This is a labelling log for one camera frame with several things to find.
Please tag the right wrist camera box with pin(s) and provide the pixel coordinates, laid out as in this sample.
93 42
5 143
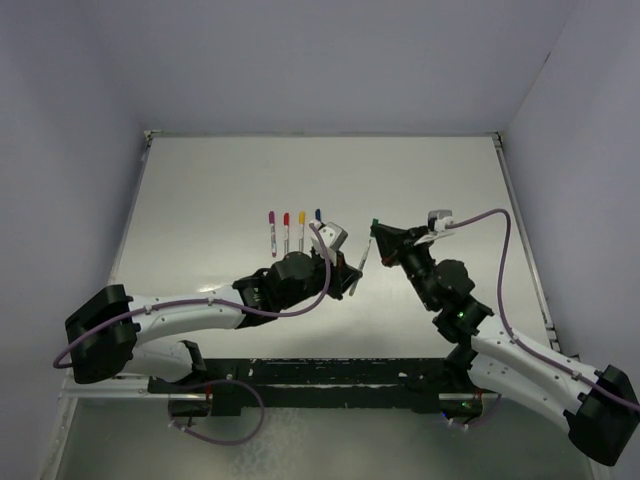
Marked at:
438 222

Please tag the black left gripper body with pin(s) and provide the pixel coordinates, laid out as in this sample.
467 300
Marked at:
317 282

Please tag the green pen cap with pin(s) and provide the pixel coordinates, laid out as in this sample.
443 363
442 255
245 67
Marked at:
373 227

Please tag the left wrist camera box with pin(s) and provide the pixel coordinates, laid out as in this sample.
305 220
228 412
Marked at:
327 240

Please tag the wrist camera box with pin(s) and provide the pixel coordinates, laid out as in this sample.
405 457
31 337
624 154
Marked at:
438 222
327 240

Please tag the purple whiteboard marker pen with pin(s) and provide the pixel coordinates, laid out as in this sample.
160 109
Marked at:
273 237

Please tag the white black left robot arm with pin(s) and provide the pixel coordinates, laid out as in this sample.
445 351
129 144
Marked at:
114 332

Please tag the green whiteboard marker pen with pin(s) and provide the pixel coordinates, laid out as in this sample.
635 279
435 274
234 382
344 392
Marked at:
361 266

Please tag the red whiteboard marker pen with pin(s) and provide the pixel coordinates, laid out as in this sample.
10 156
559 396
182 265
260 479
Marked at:
286 226

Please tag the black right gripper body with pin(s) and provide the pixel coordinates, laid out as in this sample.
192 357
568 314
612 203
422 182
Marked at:
419 264

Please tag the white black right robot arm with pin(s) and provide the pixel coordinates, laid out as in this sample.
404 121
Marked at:
597 409

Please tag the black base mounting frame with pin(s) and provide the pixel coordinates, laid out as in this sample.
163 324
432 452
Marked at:
225 387

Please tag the yellow whiteboard marker pen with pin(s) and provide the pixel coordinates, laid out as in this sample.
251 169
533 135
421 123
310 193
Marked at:
301 230

